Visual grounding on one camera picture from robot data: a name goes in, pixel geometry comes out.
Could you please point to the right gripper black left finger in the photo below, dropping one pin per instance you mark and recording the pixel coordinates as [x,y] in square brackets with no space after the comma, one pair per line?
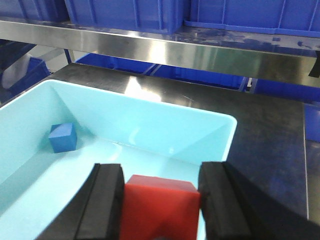
[95,210]

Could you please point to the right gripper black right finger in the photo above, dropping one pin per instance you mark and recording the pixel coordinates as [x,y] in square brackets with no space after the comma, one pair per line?
[233,208]

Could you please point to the red cube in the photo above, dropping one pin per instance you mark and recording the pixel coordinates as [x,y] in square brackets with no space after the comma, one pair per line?
[155,208]

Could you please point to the small blue cube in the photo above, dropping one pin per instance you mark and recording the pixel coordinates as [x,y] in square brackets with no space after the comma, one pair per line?
[63,137]

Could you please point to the light cyan plastic tub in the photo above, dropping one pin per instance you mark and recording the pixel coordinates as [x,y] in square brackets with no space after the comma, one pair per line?
[146,136]

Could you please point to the blue crate with label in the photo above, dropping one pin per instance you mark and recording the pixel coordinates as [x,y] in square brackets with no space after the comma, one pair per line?
[276,17]

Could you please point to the blue crate centre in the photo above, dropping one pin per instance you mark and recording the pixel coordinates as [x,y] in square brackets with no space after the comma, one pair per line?
[149,16]

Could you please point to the blue crate left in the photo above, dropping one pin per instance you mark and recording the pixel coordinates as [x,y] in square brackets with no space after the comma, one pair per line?
[40,10]

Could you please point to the steel shelf front rail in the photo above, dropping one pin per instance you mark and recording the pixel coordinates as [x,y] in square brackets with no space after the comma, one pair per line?
[282,58]

